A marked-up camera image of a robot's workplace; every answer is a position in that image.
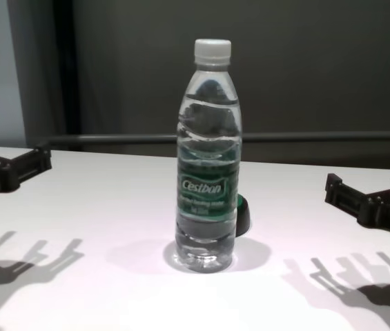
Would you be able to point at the green buzzer button black base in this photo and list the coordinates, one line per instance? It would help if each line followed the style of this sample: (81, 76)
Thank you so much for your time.
(243, 217)

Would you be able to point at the dark grey horizontal rail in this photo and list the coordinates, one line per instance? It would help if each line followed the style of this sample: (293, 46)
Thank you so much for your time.
(112, 138)

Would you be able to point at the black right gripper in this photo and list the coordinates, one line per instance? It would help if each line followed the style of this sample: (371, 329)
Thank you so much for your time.
(388, 207)

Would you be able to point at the clear water bottle green label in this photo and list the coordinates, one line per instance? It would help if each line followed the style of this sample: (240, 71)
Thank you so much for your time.
(206, 193)

